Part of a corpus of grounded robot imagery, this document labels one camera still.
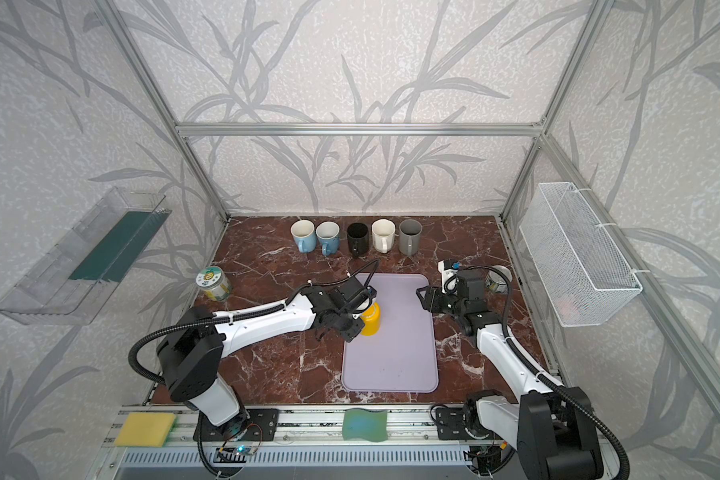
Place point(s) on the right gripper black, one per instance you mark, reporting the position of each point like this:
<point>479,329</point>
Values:
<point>434,301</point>

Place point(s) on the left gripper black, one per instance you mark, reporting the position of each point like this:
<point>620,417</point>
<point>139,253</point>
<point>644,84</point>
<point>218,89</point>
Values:
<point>354,312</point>

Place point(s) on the yellow mug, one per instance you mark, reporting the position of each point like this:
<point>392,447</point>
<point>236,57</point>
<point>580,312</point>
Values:
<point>371,318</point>

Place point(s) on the grey mug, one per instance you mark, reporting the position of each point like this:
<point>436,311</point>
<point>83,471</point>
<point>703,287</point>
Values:
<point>410,231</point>

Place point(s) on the blue patterned mug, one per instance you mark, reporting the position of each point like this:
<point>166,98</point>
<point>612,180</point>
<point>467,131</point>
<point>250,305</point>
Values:
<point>328,234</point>

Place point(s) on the white upside-down mug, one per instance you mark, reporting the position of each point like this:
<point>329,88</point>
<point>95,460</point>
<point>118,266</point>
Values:
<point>383,235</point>

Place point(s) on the black mug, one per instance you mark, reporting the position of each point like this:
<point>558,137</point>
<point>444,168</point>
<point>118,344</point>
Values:
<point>358,239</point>

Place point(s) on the light blue mug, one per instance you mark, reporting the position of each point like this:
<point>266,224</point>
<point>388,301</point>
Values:
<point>304,235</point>

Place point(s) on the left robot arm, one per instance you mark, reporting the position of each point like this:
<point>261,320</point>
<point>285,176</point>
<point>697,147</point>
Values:
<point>185,357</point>

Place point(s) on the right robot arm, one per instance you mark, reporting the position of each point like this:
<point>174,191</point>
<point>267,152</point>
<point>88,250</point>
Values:
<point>552,427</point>

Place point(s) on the lilac tray mat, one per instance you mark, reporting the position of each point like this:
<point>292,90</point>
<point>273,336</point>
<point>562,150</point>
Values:
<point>401,356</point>

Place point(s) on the metal tin can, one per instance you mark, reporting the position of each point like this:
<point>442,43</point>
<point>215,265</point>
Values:
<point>499,278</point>

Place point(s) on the green sponge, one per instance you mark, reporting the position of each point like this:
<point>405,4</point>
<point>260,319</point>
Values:
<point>364,424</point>

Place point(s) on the right circuit board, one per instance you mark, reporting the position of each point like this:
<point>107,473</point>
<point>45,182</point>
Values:
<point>484,462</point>

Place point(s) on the circuit board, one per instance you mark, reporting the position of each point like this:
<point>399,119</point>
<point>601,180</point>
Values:
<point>234,455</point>
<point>484,462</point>

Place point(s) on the left circuit board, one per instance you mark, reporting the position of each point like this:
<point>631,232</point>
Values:
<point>234,455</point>

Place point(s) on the yellow sponge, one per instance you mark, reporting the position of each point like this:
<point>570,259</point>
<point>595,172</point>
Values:
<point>143,429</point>

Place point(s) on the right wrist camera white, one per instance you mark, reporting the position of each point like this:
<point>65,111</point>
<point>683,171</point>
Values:
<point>448,269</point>

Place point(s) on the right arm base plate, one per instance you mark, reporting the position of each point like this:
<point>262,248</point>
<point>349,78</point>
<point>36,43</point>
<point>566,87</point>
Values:
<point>452,423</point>

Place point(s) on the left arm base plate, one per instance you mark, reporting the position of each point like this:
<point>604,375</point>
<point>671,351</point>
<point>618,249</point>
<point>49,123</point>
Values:
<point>256,425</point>

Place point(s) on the white wire basket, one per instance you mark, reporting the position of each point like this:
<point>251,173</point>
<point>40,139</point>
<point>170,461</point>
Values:
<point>585,275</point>

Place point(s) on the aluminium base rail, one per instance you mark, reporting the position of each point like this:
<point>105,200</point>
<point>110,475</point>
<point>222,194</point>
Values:
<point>307,436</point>

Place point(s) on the clear plastic wall shelf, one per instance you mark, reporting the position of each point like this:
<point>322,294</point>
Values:
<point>71,283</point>

